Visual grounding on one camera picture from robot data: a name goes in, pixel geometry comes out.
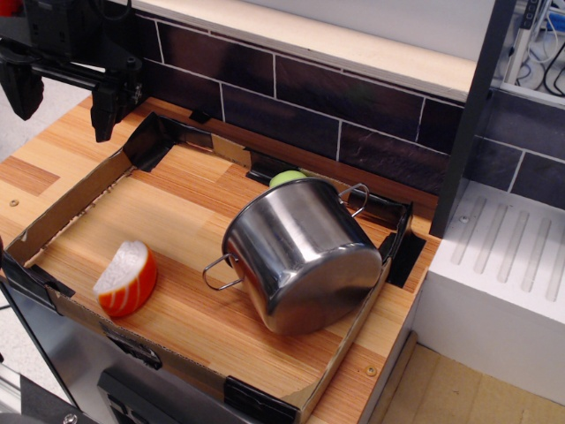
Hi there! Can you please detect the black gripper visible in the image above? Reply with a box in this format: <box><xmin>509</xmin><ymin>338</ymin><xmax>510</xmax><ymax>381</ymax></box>
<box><xmin>1</xmin><ymin>1</ymin><xmax>142</xmax><ymax>142</ymax></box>

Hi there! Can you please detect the stainless steel pot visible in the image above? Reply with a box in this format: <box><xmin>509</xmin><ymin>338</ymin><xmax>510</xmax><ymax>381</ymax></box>
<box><xmin>221</xmin><ymin>178</ymin><xmax>383</xmax><ymax>336</ymax></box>

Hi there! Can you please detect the cardboard fence with black tape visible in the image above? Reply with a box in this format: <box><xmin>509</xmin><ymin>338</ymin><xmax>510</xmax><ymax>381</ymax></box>
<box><xmin>1</xmin><ymin>110</ymin><xmax>434</xmax><ymax>423</ymax></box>

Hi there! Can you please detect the salmon sushi toy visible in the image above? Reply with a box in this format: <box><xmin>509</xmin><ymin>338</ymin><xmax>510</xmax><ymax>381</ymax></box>
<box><xmin>93</xmin><ymin>240</ymin><xmax>158</xmax><ymax>318</ymax></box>

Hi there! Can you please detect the green toy ball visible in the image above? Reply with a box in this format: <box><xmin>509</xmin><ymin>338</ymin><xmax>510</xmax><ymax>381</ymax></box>
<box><xmin>269</xmin><ymin>170</ymin><xmax>305</xmax><ymax>188</ymax></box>

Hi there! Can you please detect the light wooden shelf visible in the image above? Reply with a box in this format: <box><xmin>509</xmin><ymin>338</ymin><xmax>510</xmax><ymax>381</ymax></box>
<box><xmin>132</xmin><ymin>0</ymin><xmax>476</xmax><ymax>102</ymax></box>

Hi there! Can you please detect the white ridged drainboard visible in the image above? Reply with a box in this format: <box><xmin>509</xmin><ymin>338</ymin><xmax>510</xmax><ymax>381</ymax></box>
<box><xmin>413</xmin><ymin>183</ymin><xmax>564</xmax><ymax>403</ymax></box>

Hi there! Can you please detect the dark vertical post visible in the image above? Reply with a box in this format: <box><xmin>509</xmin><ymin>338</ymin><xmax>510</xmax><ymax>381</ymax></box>
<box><xmin>430</xmin><ymin>0</ymin><xmax>516</xmax><ymax>239</ymax></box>

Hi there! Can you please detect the white power strip with cables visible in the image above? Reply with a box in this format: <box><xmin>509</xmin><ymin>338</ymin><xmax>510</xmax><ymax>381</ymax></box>
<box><xmin>502</xmin><ymin>1</ymin><xmax>564</xmax><ymax>105</ymax></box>

